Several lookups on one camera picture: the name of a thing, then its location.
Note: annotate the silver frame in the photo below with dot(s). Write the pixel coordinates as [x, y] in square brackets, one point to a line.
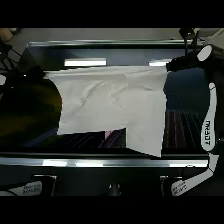
[110, 162]

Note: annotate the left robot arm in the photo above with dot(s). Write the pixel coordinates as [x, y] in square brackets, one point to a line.
[26, 106]

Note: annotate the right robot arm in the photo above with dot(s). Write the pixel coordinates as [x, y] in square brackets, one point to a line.
[210, 110]

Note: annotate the white T-shirt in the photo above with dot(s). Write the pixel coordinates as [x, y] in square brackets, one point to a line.
[100, 100]

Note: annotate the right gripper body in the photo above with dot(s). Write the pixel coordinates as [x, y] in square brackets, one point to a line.
[176, 64]

